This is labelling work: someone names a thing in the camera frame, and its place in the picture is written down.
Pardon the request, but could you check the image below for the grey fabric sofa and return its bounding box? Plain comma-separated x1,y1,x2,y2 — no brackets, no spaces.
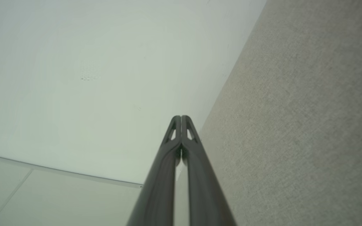
199,0,362,226

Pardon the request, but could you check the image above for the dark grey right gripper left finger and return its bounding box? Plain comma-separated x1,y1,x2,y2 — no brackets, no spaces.
126,115,182,226

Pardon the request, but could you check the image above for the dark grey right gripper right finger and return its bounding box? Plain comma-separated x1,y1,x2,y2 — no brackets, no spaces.
181,115,238,226

